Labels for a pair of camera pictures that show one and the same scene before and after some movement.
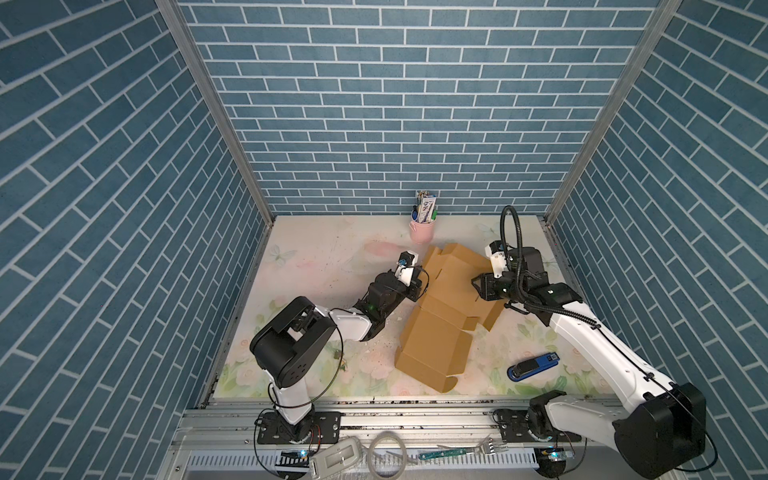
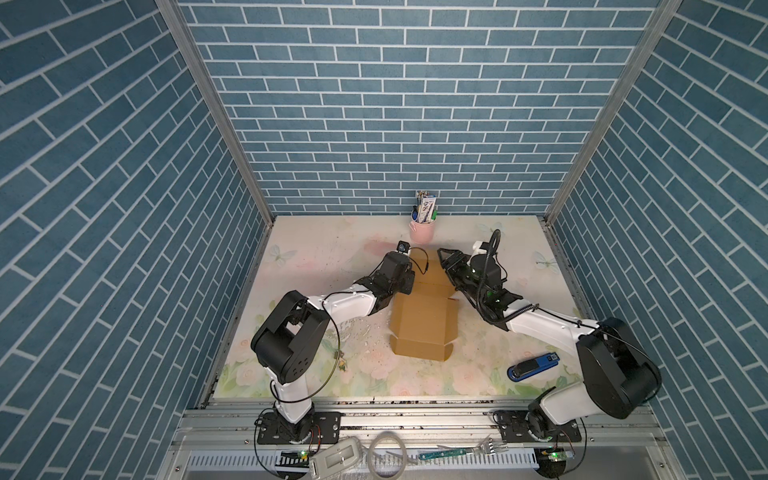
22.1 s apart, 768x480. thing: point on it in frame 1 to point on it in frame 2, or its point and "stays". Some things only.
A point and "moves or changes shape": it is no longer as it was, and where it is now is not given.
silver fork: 487,446 stays
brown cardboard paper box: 434,344 moves or changes shape
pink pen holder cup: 421,233 stays
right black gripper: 484,289 to 454,264
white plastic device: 336,459 stays
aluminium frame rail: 449,439 stays
